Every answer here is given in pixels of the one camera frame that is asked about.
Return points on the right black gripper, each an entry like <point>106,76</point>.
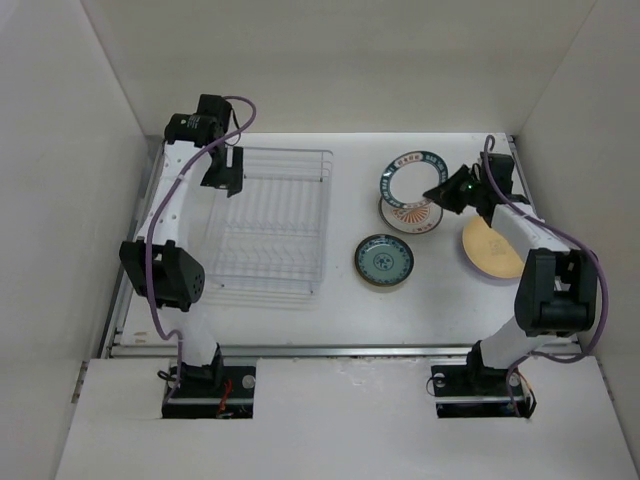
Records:
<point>443,193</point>

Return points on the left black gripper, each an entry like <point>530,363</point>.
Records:
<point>228,178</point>

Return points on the purple rimmed patterned plate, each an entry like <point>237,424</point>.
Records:
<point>414,221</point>

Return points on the beige orange plate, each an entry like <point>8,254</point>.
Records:
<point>489,252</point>

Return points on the dark green rimmed plate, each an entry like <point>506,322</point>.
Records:
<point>383,260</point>

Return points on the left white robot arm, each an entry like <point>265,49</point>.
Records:
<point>200,151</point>

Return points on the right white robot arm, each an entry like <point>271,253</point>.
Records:
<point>556,295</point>

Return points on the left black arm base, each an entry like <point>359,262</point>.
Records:
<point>221,390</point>

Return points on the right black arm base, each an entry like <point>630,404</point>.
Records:
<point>459,396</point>

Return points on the white wire dish rack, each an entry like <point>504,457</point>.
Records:
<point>271,237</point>

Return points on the aluminium table front rail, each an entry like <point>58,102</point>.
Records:
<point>302,351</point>

